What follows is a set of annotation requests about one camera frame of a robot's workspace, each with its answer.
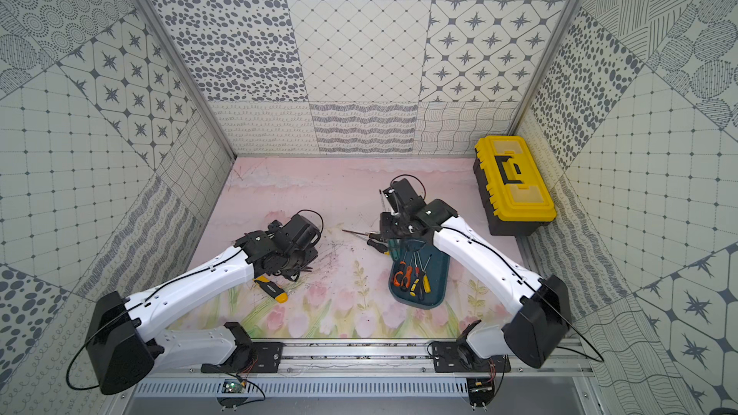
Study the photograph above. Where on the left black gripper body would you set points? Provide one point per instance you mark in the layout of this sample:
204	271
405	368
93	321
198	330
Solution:
286	265

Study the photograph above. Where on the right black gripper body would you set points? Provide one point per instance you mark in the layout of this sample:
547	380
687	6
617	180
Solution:
393	227

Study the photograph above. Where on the green black screwdriver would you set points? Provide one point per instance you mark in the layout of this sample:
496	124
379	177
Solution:
396	249

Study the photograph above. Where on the black screwdriver yellow cap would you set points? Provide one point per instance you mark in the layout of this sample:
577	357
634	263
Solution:
378	246

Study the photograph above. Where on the black yellow-dotted screwdriver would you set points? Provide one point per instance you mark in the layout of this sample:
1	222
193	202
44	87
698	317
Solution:
369	235

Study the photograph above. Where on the orange black screwdriver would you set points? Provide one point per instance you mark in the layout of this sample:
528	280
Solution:
398	279
407	278

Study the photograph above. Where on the black yellow small screwdriver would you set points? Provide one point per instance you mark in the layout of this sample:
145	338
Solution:
417	288

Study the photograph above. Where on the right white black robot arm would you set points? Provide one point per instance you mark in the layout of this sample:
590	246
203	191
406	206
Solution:
540	309

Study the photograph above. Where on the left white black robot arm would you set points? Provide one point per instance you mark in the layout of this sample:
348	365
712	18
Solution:
129	338

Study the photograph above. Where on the teal plastic storage tray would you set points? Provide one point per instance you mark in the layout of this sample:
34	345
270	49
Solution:
438	270

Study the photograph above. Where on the yellow black utility knife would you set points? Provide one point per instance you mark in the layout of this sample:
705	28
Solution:
271	289

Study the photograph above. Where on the yellow black toolbox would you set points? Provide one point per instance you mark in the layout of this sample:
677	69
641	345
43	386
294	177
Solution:
514	195

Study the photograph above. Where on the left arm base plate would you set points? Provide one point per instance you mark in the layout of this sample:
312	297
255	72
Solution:
259	357

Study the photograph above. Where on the aluminium mounting rail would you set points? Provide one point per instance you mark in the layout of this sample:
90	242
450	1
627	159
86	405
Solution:
354	357

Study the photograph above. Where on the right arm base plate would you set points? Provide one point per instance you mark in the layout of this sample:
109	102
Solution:
451	357

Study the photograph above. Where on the white slotted cable duct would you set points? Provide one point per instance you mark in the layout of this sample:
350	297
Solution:
304	387

